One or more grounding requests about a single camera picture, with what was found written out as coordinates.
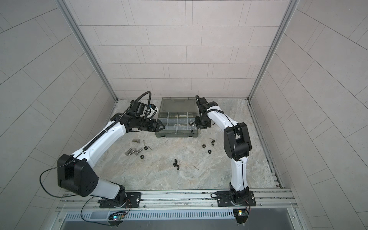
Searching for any left green circuit board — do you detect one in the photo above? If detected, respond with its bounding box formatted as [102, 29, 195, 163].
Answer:
[108, 211, 126, 221]

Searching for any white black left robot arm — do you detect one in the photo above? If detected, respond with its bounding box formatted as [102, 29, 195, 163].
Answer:
[57, 101, 164, 207]

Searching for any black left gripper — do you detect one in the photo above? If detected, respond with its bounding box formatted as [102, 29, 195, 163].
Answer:
[135, 117, 166, 132]

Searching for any silver spacer cluster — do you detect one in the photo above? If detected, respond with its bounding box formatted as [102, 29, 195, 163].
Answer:
[125, 139, 143, 156]

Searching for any right circuit board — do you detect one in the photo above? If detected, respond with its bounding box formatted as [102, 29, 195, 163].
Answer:
[233, 209, 249, 224]

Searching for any grey compartment organizer box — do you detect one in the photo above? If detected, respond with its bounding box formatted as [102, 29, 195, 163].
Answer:
[155, 97, 198, 138]

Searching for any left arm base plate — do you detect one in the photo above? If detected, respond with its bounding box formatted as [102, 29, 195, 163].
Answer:
[98, 192, 142, 209]

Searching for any black wing nut pair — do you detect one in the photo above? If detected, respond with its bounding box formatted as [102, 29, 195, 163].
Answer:
[173, 159, 180, 170]

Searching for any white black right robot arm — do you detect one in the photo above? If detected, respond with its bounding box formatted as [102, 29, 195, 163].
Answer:
[195, 95, 252, 205]

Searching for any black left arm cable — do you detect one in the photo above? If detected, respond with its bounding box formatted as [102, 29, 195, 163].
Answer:
[39, 165, 77, 198]

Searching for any aluminium front rail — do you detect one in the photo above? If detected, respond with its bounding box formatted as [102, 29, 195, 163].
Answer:
[56, 188, 297, 212]

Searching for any white vent grille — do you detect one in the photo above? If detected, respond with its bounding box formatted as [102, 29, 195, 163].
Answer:
[65, 209, 235, 221]

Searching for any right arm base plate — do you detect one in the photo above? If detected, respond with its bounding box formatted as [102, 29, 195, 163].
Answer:
[211, 190, 256, 207]

